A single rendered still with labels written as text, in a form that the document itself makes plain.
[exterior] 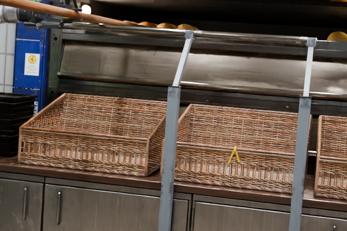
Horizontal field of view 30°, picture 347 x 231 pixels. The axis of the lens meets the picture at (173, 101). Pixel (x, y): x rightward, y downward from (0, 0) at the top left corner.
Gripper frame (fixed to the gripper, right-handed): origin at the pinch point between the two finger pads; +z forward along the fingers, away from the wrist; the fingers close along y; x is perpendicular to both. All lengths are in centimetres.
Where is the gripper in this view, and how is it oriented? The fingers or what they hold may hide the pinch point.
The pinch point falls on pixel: (73, 14)
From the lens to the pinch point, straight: 243.1
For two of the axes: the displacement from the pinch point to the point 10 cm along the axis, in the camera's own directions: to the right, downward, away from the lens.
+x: -2.1, 0.5, -9.8
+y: -0.7, 10.0, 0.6
